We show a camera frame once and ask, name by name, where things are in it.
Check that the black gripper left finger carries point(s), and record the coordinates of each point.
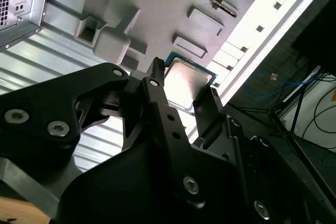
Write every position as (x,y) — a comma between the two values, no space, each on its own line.
(39,108)

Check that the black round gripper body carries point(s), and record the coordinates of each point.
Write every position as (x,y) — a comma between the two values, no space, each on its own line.
(118,195)

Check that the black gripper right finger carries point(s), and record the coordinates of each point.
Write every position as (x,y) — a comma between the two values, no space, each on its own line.
(210,119)

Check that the silver CPU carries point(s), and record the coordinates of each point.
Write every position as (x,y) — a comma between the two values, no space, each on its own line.
(186,82)

